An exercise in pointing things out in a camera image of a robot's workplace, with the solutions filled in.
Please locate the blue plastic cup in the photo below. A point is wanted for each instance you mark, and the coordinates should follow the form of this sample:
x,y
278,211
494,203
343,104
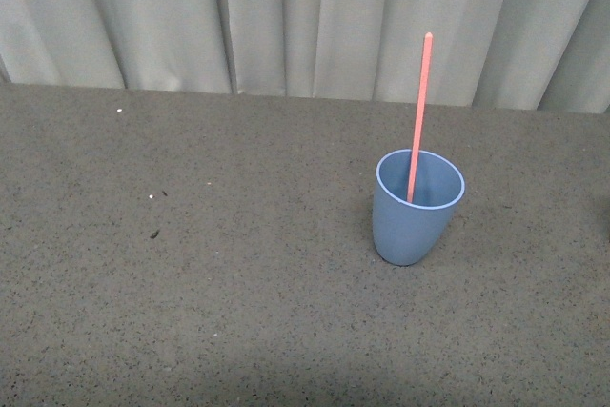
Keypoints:
x,y
404,232

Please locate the white pleated curtain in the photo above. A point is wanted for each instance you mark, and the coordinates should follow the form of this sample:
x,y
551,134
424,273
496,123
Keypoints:
x,y
517,54

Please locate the pink chopstick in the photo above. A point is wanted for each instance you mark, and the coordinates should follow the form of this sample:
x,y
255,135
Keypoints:
x,y
426,58

